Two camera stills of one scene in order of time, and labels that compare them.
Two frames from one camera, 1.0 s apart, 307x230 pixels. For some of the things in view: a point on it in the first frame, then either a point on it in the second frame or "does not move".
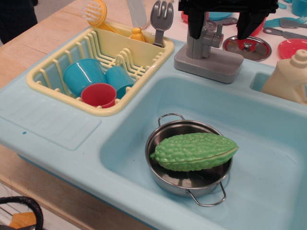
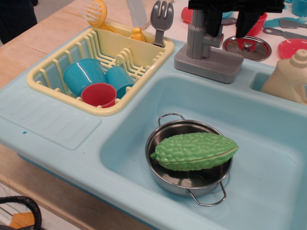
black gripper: [252, 13] to [249, 12]
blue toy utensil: [287, 22] does not move
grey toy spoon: [286, 34] does not move
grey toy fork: [160, 23] does not move
